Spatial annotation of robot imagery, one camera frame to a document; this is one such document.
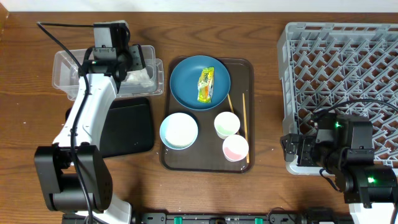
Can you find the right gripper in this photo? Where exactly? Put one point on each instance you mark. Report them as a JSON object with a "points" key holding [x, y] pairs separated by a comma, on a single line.
{"points": [[305, 153]]}

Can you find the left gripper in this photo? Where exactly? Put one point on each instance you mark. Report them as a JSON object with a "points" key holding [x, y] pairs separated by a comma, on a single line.
{"points": [[136, 56]]}

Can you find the white tissue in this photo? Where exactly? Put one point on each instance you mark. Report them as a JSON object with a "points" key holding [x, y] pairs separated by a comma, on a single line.
{"points": [[139, 77]]}

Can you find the blue plate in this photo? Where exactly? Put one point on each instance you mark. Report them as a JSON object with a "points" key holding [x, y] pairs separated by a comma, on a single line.
{"points": [[184, 82]]}

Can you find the white cup pink inside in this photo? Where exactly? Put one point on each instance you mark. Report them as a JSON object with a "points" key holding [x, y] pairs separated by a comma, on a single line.
{"points": [[235, 148]]}

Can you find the white cup green inside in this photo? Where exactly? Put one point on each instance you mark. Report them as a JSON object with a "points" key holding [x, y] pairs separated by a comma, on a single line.
{"points": [[226, 124]]}

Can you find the yellow snack wrapper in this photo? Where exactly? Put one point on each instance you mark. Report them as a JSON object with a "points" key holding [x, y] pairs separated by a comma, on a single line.
{"points": [[205, 85]]}

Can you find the light blue rice bowl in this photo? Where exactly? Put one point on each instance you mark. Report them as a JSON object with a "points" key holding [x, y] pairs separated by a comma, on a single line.
{"points": [[178, 131]]}

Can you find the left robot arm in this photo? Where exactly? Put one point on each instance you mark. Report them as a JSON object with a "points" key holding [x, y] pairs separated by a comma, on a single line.
{"points": [[72, 173]]}

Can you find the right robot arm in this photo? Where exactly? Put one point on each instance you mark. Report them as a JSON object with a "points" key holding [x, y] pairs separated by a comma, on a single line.
{"points": [[342, 147]]}

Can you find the grey dishwasher rack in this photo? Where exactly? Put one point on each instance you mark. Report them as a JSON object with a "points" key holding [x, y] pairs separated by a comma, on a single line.
{"points": [[349, 66]]}

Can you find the right wooden chopstick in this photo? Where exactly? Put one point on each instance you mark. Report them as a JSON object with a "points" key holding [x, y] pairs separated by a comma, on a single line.
{"points": [[245, 126]]}

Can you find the wooden chopstick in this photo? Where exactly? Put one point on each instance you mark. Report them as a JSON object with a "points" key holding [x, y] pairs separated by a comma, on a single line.
{"points": [[245, 126], [231, 108]]}

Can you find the brown serving tray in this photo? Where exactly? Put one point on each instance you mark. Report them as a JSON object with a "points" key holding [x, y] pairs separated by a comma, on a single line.
{"points": [[206, 154]]}

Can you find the black tray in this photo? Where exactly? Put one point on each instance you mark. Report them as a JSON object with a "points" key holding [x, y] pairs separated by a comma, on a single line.
{"points": [[128, 128]]}

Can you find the clear plastic bin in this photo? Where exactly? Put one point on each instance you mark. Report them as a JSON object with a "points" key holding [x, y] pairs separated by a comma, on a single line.
{"points": [[65, 76]]}

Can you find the left wooden chopstick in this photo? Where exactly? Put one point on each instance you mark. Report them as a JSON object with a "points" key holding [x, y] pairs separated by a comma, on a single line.
{"points": [[231, 108]]}

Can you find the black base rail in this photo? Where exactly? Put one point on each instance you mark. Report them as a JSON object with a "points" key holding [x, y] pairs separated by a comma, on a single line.
{"points": [[314, 215]]}

